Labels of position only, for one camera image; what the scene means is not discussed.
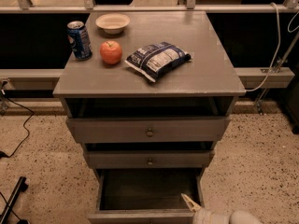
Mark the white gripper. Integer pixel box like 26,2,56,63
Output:
181,193,229,224

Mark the grey bottom drawer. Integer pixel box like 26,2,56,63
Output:
88,168,203,224

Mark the grey drawer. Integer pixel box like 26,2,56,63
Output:
88,168,203,224
83,150,215,169
66,117,230,143

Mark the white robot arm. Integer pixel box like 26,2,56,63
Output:
181,193,263,224

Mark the grey middle drawer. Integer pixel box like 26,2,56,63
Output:
83,150,215,169

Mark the grey top drawer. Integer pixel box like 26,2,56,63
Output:
66,117,230,143

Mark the grey wooden drawer cabinet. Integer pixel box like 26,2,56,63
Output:
52,10,247,224

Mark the blue white chip bag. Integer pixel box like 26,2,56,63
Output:
125,42,192,82

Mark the black metal stand leg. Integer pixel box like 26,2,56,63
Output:
0,176,30,224

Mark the red apple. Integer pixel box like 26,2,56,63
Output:
99,40,122,64

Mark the white paper bowl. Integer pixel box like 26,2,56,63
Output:
95,13,130,35

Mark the blue soda can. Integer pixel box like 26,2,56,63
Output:
67,21,93,60

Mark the black floor cable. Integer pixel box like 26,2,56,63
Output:
0,91,35,159

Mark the white cable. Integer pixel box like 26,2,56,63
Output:
245,2,282,93

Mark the metal railing frame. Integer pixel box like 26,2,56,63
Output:
0,0,299,13

